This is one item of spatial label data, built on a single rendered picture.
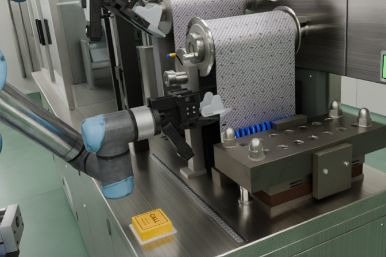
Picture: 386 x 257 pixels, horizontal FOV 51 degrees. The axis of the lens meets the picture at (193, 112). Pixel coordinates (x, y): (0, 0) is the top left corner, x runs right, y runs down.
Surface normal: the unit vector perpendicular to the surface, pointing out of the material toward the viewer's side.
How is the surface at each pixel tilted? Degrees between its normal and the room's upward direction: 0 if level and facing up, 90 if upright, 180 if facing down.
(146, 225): 0
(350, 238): 90
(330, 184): 90
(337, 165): 90
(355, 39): 90
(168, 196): 0
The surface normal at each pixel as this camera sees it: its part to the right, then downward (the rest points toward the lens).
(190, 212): -0.09, -0.95
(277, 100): 0.44, 0.23
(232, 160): -0.90, 0.21
